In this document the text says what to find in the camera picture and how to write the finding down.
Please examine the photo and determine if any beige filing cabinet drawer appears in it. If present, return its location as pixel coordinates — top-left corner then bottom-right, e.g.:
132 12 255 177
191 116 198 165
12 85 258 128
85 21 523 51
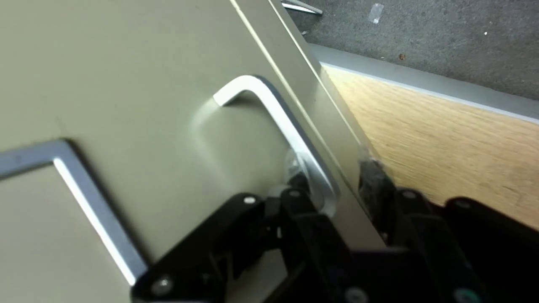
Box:
0 0 375 303

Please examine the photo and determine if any clear tape scrap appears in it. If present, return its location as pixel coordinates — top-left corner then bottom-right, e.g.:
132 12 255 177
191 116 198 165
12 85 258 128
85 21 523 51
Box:
366 2 388 26

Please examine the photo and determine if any white table with wooden top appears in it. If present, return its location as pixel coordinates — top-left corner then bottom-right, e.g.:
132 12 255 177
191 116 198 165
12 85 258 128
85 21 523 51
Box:
307 42 539 233

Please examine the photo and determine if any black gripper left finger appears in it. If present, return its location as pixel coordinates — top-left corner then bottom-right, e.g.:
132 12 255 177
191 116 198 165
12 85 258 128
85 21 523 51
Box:
132 187 361 303

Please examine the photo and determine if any silver drawer handle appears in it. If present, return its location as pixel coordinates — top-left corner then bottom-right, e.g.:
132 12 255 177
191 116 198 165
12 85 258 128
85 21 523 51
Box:
211 74 341 219

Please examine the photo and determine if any silver metal desk leg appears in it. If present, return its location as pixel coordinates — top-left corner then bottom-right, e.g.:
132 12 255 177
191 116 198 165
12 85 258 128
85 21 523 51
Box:
280 0 326 17

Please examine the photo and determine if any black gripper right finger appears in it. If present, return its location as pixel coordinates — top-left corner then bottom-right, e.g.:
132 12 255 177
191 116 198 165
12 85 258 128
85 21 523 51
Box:
359 160 539 303

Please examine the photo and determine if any silver lower door handle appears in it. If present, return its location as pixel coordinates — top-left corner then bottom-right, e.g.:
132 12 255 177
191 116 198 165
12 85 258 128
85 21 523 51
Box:
0 138 151 288

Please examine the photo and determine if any beige metal filing cabinet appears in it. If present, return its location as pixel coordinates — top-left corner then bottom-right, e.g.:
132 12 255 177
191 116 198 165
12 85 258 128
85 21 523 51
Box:
231 0 391 251

